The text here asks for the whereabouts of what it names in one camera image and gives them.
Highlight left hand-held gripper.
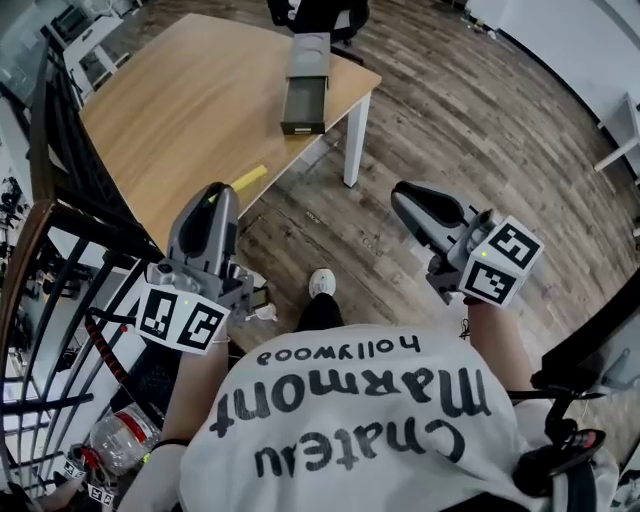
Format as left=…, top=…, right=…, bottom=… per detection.
left=133, top=182, right=256, bottom=357

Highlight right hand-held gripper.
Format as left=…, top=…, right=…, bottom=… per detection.
left=390, top=180, right=546, bottom=308

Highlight grey drawer organizer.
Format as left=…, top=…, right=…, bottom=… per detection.
left=279, top=32, right=332, bottom=137

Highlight person's right forearm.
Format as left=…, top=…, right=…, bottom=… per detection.
left=462, top=297, right=536, bottom=396

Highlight person's left forearm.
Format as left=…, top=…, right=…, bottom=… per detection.
left=159, top=332, right=246, bottom=446

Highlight wooden table with white legs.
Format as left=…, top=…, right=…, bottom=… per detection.
left=78, top=12, right=384, bottom=251

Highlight person's white shoe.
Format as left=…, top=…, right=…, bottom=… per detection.
left=308, top=267, right=337, bottom=300

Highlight person's black trousers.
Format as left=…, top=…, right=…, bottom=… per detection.
left=291, top=292, right=346, bottom=334

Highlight red black striped bar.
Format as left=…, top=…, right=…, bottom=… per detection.
left=84, top=318, right=127, bottom=385

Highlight black railing with wooden handrail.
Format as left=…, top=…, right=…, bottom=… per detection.
left=0, top=29, right=166, bottom=501

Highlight white side table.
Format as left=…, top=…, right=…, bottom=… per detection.
left=593, top=92, right=640, bottom=174

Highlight white printed shirt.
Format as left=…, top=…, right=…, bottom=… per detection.
left=117, top=323, right=621, bottom=512

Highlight black office chair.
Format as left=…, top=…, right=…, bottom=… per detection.
left=266, top=0, right=371, bottom=64

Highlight clear plastic bottle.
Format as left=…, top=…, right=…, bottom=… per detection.
left=89, top=402, right=164, bottom=476

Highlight black neck mount rig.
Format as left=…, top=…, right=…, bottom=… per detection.
left=509, top=307, right=640, bottom=499

